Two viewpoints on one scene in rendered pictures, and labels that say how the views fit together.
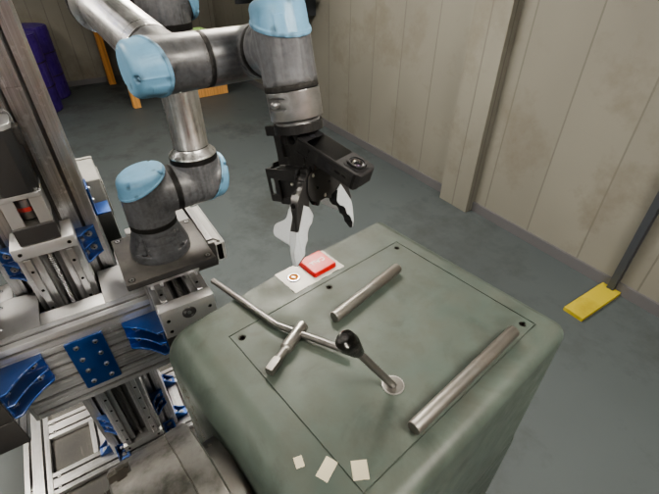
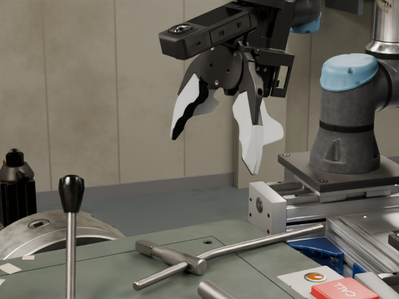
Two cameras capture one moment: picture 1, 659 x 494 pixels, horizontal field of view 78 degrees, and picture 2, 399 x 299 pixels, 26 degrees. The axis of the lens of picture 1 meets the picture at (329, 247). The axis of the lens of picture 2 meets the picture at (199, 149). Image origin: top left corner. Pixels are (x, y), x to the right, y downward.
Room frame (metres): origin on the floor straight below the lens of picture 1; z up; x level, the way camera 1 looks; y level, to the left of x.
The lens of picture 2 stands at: (0.77, -0.94, 1.73)
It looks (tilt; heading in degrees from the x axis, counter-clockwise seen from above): 17 degrees down; 105
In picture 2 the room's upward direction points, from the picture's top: straight up
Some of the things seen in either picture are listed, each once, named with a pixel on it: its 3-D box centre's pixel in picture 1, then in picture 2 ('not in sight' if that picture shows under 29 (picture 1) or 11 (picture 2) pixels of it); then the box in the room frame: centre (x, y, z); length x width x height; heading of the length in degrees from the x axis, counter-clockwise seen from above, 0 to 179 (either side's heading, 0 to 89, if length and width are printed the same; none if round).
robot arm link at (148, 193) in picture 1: (148, 193); not in sight; (0.89, 0.45, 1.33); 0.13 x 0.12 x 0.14; 128
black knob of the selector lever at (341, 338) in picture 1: (348, 345); (72, 193); (0.37, -0.03, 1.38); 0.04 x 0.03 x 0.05; 131
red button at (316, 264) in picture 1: (317, 265); (344, 297); (0.70, 0.03, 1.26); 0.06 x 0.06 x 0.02; 41
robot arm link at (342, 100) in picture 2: not in sight; (350, 88); (0.62, 0.88, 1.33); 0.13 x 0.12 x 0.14; 54
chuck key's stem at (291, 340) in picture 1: (286, 347); (169, 255); (0.46, 0.07, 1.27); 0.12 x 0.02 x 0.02; 154
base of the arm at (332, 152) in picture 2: not in sight; (345, 141); (0.62, 0.87, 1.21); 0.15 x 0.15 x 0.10
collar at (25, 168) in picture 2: not in sight; (15, 170); (-0.09, 0.72, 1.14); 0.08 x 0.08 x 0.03
